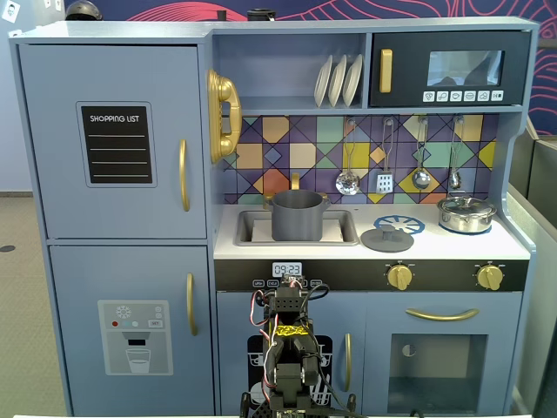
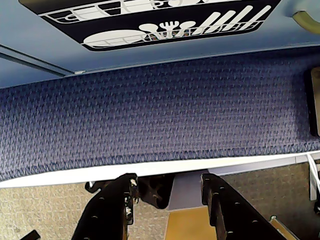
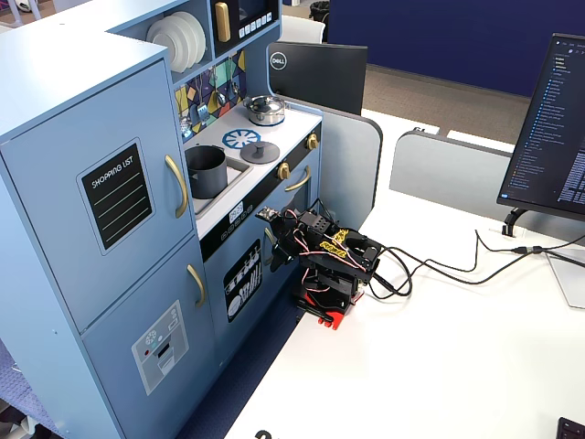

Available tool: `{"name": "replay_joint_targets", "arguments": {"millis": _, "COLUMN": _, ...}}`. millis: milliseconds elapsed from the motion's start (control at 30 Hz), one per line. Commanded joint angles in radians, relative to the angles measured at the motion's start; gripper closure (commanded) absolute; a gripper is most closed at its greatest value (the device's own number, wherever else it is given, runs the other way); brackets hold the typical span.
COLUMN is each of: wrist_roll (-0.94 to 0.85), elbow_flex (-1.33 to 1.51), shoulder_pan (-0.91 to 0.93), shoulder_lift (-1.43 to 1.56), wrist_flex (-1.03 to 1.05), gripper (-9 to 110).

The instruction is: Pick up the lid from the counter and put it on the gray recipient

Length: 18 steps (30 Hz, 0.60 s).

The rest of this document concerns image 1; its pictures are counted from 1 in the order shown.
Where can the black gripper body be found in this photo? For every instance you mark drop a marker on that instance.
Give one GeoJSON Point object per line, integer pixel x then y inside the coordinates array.
{"type": "Point", "coordinates": [291, 282]}

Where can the gray pot lid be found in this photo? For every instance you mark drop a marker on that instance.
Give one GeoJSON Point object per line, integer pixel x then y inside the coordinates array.
{"type": "Point", "coordinates": [385, 244]}

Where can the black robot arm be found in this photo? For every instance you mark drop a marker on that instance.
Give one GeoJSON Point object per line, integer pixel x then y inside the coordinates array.
{"type": "Point", "coordinates": [289, 307]}

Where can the steel pot lid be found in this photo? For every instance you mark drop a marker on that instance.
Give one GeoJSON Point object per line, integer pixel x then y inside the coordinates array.
{"type": "Point", "coordinates": [465, 204]}

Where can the blue dishwasher door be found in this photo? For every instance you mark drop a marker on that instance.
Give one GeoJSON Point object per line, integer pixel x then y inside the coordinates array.
{"type": "Point", "coordinates": [339, 313]}

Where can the gray pot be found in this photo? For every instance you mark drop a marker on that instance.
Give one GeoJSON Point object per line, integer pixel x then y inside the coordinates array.
{"type": "Point", "coordinates": [298, 217]}

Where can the gray sink basin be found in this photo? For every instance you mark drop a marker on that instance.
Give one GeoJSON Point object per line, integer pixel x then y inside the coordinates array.
{"type": "Point", "coordinates": [246, 226]}

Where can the blue oven door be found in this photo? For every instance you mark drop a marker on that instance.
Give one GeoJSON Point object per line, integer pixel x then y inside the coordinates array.
{"type": "Point", "coordinates": [378, 313]}

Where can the gold faucet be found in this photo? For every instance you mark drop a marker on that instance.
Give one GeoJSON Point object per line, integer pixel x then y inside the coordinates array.
{"type": "Point", "coordinates": [295, 180]}

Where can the gold stove knob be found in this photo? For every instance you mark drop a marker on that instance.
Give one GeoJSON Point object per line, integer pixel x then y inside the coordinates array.
{"type": "Point", "coordinates": [400, 277]}
{"type": "Point", "coordinates": [490, 277]}

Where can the steel slotted skimmer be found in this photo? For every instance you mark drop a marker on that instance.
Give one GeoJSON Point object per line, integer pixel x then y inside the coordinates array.
{"type": "Point", "coordinates": [348, 183]}

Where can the steel slotted spatula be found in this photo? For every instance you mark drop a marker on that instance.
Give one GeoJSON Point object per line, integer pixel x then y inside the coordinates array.
{"type": "Point", "coordinates": [384, 184]}

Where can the steel ladle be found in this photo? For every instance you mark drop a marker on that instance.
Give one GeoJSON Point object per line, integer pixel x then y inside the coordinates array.
{"type": "Point", "coordinates": [421, 178]}

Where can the shiny steel pot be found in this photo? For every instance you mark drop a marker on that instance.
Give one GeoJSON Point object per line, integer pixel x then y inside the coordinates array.
{"type": "Point", "coordinates": [465, 223]}

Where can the gold toy telephone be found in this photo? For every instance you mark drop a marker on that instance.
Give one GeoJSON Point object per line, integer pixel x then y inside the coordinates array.
{"type": "Point", "coordinates": [226, 100]}

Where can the small steel spoon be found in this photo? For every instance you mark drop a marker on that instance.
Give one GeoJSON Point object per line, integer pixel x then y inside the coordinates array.
{"type": "Point", "coordinates": [454, 178]}

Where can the white plate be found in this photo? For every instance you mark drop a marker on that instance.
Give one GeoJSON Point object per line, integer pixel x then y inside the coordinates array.
{"type": "Point", "coordinates": [322, 82]}
{"type": "Point", "coordinates": [352, 78]}
{"type": "Point", "coordinates": [337, 80]}

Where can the blue lower fridge door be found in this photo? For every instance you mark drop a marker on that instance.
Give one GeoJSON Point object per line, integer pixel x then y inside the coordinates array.
{"type": "Point", "coordinates": [78, 283]}

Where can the blue fridge door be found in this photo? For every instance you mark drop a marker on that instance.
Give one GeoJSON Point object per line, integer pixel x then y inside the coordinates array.
{"type": "Point", "coordinates": [52, 130]}
{"type": "Point", "coordinates": [78, 283]}

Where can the black shopping list board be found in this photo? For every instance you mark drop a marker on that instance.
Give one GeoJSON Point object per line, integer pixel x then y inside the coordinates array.
{"type": "Point", "coordinates": [115, 148]}

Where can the black toy microwave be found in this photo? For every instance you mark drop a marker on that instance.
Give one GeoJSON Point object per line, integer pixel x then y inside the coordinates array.
{"type": "Point", "coordinates": [404, 65]}

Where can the gray desk divider panel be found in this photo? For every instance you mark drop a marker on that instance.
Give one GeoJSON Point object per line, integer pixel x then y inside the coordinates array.
{"type": "Point", "coordinates": [535, 261]}

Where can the black round cup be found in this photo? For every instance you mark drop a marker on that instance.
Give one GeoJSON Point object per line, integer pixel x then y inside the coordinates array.
{"type": "Point", "coordinates": [261, 15]}

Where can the small black cylinder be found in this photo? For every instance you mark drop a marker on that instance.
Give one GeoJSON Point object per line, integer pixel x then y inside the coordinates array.
{"type": "Point", "coordinates": [222, 16]}

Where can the blue upper fridge door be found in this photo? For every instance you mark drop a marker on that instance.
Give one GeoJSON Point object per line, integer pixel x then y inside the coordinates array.
{"type": "Point", "coordinates": [52, 130]}

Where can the blue toy kitchen unit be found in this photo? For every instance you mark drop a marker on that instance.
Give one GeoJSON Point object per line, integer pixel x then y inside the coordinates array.
{"type": "Point", "coordinates": [143, 32]}

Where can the black helmet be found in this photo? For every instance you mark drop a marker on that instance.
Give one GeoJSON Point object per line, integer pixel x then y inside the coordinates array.
{"type": "Point", "coordinates": [82, 11]}

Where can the paper face photo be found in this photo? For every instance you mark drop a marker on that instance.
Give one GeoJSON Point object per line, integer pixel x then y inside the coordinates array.
{"type": "Point", "coordinates": [11, 12]}

